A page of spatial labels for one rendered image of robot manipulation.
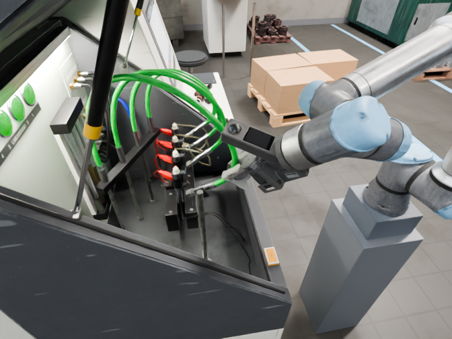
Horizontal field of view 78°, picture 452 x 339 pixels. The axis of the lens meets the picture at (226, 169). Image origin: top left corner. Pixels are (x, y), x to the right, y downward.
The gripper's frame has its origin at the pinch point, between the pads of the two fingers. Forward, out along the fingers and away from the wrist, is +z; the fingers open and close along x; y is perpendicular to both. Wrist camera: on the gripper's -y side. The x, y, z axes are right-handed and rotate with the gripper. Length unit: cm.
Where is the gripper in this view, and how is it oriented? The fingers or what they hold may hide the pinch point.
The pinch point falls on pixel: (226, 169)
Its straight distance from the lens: 65.8
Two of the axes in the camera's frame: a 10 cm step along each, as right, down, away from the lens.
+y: 7.1, 6.4, 2.9
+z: -5.4, 2.4, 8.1
